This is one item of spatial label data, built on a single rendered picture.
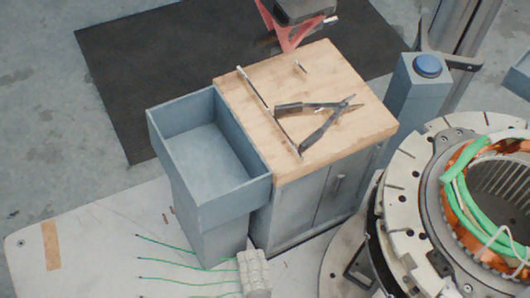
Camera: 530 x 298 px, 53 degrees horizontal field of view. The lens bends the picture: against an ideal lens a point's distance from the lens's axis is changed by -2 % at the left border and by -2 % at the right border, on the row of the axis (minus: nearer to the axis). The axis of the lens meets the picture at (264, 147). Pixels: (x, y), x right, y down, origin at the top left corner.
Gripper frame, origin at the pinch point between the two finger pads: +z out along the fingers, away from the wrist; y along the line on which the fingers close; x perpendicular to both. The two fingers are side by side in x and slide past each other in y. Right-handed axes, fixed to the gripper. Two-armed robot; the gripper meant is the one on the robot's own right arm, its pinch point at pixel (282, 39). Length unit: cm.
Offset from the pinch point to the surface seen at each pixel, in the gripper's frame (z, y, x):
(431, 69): 10.8, 6.7, 25.3
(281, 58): 9.4, -4.1, 3.7
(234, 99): 9.4, -0.2, -6.5
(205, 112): 14.8, -3.5, -9.3
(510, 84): 11.6, 14.5, 36.2
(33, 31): 120, -145, -20
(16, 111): 119, -106, -38
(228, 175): 17.3, 6.3, -10.6
